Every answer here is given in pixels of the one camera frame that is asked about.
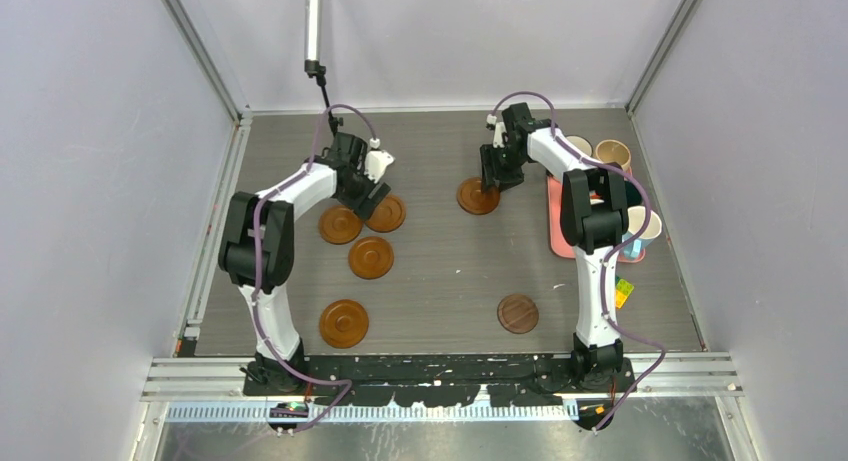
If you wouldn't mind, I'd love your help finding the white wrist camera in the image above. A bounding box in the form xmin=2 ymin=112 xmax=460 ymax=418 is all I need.
xmin=364 ymin=137 xmax=395 ymax=183
xmin=486 ymin=114 xmax=508 ymax=149

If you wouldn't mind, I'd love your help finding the beige ceramic mug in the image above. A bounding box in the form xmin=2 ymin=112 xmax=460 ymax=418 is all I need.
xmin=594 ymin=139 xmax=632 ymax=172

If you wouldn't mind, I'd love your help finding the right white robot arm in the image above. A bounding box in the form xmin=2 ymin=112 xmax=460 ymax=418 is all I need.
xmin=480 ymin=103 xmax=630 ymax=392

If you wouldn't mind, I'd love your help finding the brown wooden coaster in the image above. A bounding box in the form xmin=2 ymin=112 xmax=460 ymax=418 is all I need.
xmin=319 ymin=299 xmax=369 ymax=349
xmin=365 ymin=194 xmax=406 ymax=233
xmin=348 ymin=236 xmax=395 ymax=280
xmin=456 ymin=177 xmax=500 ymax=215
xmin=318 ymin=205 xmax=363 ymax=245

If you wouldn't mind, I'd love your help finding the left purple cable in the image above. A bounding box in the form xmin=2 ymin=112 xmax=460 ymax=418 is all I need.
xmin=250 ymin=103 xmax=381 ymax=434

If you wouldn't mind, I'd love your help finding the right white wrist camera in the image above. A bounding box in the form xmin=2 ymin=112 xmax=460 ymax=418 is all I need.
xmin=486 ymin=114 xmax=508 ymax=149

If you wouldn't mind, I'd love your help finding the dark walnut wooden coaster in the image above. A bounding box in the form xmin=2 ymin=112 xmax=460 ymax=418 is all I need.
xmin=497 ymin=293 xmax=540 ymax=334

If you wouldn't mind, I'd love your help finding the cream ceramic mug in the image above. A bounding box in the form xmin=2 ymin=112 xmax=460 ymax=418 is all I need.
xmin=566 ymin=135 xmax=593 ymax=157

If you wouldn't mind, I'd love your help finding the orange ceramic mug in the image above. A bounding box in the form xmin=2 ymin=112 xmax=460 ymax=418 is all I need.
xmin=590 ymin=188 xmax=604 ymax=205

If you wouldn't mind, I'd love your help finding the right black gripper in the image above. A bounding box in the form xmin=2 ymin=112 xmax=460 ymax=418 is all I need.
xmin=479 ymin=143 xmax=527 ymax=194

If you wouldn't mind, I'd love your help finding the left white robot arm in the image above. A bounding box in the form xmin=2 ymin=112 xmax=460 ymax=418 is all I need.
xmin=218 ymin=133 xmax=395 ymax=395

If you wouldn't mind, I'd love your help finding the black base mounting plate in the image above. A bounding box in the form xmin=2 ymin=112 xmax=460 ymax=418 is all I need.
xmin=240 ymin=354 xmax=635 ymax=408

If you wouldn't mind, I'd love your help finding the black tripod with silver pole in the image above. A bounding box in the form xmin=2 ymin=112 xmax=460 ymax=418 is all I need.
xmin=304 ymin=0 xmax=343 ymax=135

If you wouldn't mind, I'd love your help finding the pink plastic tray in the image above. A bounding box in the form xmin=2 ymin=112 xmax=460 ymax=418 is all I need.
xmin=547 ymin=174 xmax=646 ymax=263

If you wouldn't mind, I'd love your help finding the purple cable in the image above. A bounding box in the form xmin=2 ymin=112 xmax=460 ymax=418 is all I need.
xmin=486 ymin=90 xmax=666 ymax=434
xmin=250 ymin=103 xmax=381 ymax=434

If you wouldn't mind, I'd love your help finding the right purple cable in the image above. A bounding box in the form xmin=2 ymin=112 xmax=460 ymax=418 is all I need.
xmin=486 ymin=90 xmax=666 ymax=434

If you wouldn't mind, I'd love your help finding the colourful cube block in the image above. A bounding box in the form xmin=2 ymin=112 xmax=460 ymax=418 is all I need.
xmin=615 ymin=277 xmax=634 ymax=309

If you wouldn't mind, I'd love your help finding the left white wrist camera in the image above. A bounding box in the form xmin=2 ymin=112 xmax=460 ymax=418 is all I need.
xmin=364 ymin=137 xmax=395 ymax=183

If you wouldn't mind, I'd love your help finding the light blue ceramic mug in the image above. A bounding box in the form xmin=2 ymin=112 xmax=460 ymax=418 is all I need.
xmin=620 ymin=206 xmax=663 ymax=261

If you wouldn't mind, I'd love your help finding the aluminium frame rail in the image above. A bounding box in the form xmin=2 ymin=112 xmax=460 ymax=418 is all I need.
xmin=142 ymin=352 xmax=743 ymax=423

